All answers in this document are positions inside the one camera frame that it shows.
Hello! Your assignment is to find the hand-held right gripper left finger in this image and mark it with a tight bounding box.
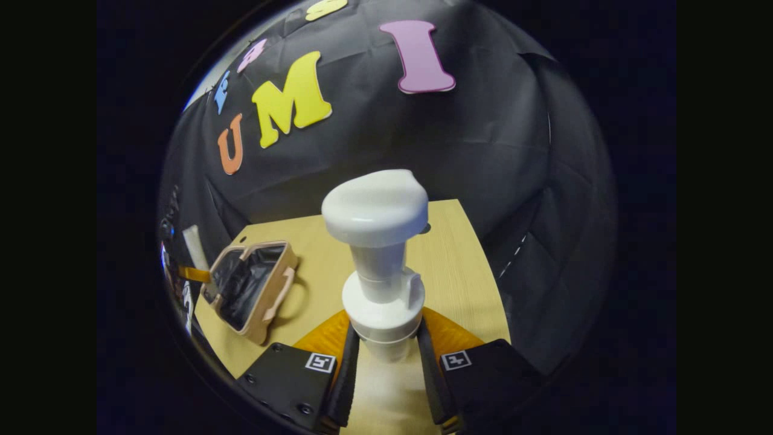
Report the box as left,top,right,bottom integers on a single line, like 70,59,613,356
234,309,362,434

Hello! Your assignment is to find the pink suitcase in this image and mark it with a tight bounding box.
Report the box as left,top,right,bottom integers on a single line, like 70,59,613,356
202,240,300,346

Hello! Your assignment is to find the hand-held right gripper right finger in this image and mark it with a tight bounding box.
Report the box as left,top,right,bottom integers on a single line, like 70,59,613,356
414,306,545,433

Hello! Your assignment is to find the white pump bottle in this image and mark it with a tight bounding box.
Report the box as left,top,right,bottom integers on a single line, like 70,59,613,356
321,169,430,364

